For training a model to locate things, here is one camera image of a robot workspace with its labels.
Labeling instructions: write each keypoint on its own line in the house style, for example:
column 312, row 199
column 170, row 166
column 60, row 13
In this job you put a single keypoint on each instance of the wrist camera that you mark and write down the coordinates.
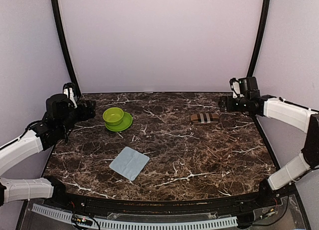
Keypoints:
column 234, row 84
column 69, row 91

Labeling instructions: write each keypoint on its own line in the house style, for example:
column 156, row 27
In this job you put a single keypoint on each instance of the left black frame post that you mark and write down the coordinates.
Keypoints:
column 64, row 46

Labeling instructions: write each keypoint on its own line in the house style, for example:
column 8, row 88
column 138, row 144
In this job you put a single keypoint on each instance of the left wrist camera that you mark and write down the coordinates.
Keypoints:
column 69, row 91

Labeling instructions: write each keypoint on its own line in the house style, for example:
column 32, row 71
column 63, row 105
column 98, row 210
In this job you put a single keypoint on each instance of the white slotted cable duct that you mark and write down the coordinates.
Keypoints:
column 122, row 222

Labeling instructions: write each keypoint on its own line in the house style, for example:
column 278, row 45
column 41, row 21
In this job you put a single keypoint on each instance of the green plastic bowl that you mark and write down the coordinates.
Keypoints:
column 113, row 116

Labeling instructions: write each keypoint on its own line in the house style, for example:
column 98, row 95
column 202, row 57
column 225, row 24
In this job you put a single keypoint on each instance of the plaid sunglasses case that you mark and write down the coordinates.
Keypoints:
column 204, row 118

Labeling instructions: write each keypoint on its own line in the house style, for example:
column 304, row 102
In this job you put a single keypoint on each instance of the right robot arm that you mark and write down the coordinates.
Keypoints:
column 246, row 98

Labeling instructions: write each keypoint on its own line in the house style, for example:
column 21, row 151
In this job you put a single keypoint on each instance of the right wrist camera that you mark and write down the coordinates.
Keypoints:
column 234, row 84

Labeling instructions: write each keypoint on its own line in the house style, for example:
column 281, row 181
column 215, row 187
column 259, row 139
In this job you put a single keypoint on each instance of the light blue cleaning cloth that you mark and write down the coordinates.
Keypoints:
column 129, row 163

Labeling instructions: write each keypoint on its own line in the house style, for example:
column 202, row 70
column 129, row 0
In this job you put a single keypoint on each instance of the small circuit board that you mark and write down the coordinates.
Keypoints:
column 78, row 220

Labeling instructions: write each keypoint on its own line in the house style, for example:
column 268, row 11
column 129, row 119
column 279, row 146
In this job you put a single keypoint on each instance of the right black frame post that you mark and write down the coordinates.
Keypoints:
column 259, row 38

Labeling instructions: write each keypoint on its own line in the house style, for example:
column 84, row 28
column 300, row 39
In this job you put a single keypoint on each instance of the black front rail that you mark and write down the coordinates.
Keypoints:
column 244, row 204

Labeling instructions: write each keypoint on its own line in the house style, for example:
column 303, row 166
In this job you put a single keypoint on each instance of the green plastic plate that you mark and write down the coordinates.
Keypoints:
column 125, row 124

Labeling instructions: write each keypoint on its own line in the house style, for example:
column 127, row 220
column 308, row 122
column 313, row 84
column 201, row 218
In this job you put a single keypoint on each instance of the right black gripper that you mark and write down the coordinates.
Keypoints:
column 222, row 103

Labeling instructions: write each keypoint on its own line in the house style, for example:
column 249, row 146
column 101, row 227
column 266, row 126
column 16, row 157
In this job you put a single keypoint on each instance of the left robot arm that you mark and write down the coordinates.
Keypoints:
column 59, row 119

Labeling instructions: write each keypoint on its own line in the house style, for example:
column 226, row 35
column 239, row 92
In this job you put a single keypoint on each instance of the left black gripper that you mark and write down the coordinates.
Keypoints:
column 85, row 116

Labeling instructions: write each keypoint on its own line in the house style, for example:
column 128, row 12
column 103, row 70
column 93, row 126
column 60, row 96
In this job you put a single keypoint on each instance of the black frame post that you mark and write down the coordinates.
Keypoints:
column 259, row 38
column 64, row 46

